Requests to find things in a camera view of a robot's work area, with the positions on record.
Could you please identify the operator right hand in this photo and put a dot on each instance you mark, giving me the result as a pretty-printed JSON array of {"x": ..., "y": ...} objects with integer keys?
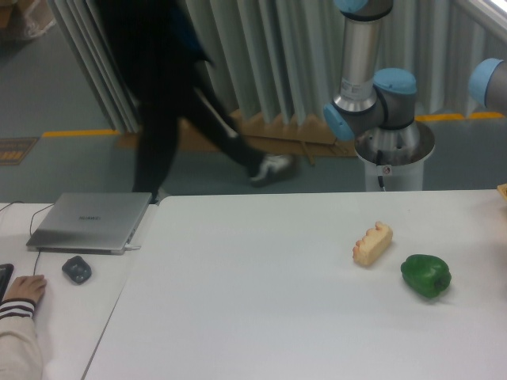
[{"x": 29, "y": 288}]

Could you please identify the beige toy bread slice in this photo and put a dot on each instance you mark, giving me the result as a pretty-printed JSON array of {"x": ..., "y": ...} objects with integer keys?
[{"x": 373, "y": 244}]

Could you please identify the striped beige sleeve forearm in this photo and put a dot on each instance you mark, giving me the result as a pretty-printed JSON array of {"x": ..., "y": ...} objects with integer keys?
[{"x": 21, "y": 357}]

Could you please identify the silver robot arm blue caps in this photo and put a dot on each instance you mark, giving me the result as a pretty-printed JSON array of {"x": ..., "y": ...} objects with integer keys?
[{"x": 387, "y": 70}]

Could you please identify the wicker basket edge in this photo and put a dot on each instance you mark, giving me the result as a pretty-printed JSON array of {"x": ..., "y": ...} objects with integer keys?
[{"x": 502, "y": 190}]

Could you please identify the black keyboard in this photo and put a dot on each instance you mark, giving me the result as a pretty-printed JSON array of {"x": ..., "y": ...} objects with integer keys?
[{"x": 6, "y": 271}]

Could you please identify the silver Huawei laptop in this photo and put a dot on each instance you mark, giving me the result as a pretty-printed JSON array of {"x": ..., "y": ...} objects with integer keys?
[{"x": 90, "y": 222}]

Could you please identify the cardboard boxes top left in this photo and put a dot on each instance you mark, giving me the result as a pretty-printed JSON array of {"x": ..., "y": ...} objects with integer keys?
[{"x": 25, "y": 20}]

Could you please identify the walking person in black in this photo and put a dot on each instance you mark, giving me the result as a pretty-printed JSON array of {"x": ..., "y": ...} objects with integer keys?
[{"x": 156, "y": 50}]

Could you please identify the cardboard sheet on floor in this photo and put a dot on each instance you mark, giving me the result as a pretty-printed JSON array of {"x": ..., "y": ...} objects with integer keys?
[{"x": 311, "y": 139}]

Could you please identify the grey folding partition screen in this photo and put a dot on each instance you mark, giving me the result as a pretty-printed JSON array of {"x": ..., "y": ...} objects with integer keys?
[{"x": 286, "y": 58}]

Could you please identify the green bell pepper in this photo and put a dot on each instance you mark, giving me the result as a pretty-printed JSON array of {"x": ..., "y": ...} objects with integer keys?
[{"x": 427, "y": 275}]

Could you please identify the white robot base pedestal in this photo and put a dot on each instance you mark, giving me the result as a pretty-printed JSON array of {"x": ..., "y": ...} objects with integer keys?
[{"x": 394, "y": 160}]

